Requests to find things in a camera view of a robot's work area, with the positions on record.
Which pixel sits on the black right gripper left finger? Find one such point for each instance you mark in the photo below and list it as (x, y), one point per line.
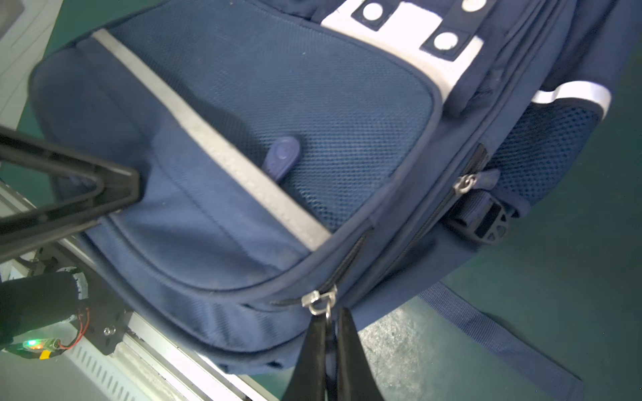
(308, 382)

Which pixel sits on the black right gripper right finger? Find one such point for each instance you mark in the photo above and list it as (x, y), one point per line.
(355, 381)

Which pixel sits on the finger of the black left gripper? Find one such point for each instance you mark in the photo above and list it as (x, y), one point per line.
(113, 188)

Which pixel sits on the navy blue student backpack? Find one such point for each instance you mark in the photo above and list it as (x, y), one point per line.
(299, 157)

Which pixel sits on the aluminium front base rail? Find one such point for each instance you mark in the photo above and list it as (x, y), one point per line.
(154, 359)

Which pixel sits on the white slotted cable duct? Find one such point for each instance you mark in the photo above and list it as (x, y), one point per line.
(115, 382)

